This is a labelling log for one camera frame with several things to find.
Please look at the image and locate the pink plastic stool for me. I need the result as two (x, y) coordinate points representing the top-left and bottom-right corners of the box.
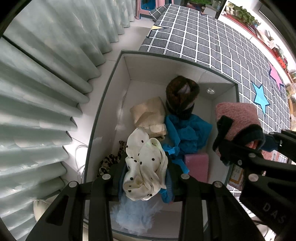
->
(135, 0), (173, 20)

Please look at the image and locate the pink knitted cloth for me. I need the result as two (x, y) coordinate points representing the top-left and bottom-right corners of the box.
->
(215, 102), (266, 153)

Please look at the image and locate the white storage box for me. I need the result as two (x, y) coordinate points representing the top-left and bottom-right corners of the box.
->
(82, 50), (239, 234)

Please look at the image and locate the leopard print scrunchie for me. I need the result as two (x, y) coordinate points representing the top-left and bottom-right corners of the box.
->
(99, 140), (127, 178)

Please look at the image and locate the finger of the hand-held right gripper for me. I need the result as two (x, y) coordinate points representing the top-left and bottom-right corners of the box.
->
(264, 129), (296, 164)
(212, 115), (266, 180)

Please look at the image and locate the grey checked star blanket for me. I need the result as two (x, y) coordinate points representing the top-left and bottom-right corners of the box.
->
(139, 3), (292, 197)

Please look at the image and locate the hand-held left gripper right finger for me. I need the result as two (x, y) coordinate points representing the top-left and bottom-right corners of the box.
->
(165, 159), (265, 241)

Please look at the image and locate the cream polka dot scrunchie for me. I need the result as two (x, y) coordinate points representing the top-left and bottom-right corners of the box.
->
(122, 127), (168, 202)

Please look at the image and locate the pale green curtain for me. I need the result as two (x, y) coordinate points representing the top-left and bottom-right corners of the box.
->
(0, 0), (139, 241)

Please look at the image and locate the light blue feather puff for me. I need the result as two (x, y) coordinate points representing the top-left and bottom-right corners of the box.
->
(111, 197), (163, 234)

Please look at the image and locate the green potted plant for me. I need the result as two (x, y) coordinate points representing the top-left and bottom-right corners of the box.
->
(228, 2), (257, 25)

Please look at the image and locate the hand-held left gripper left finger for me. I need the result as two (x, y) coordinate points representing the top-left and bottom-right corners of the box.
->
(25, 159), (130, 241)

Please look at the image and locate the low white cabinet red top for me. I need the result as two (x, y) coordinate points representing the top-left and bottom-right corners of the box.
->
(217, 0), (296, 84)

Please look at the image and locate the beige knitted cloth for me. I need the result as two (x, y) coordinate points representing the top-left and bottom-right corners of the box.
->
(129, 97), (167, 139)

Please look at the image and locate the white cable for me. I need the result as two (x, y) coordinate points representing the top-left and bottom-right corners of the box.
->
(74, 145), (89, 183)

